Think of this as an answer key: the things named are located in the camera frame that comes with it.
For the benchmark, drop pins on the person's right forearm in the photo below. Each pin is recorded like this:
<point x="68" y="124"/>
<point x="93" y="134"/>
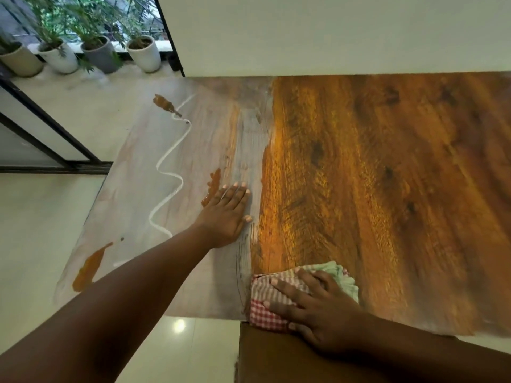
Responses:
<point x="419" y="355"/>

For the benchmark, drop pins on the wooden table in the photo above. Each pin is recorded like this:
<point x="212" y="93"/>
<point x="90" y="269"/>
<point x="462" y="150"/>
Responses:
<point x="359" y="175"/>

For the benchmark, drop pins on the person's left forearm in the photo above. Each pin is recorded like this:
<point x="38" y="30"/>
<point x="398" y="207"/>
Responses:
<point x="100" y="315"/>

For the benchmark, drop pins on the plant in white pot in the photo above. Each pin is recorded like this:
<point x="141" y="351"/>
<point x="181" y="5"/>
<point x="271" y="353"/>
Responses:
<point x="145" y="55"/>
<point x="60" y="59"/>

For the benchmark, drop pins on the plant in beige pot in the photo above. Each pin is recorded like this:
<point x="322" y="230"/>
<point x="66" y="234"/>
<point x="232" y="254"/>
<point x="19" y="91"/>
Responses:
<point x="22" y="61"/>

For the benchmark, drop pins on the black door frame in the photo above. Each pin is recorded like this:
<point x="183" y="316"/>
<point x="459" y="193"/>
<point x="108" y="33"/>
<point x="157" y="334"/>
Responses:
<point x="170" y="39"/>

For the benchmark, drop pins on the red checked cleaning cloth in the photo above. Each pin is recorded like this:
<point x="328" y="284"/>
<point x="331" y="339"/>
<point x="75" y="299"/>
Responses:
<point x="265" y="293"/>

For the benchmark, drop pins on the person's left hand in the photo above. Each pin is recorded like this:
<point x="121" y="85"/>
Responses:
<point x="225" y="219"/>

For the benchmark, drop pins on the beige upholstered chair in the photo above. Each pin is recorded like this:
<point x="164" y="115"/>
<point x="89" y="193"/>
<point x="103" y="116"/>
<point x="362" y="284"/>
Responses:
<point x="271" y="355"/>

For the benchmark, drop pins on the person's right hand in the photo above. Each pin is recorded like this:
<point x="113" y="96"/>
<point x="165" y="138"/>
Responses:
<point x="327" y="315"/>

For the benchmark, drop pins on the plant in grey pot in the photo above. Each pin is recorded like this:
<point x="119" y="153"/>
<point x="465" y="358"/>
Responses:
<point x="101" y="55"/>

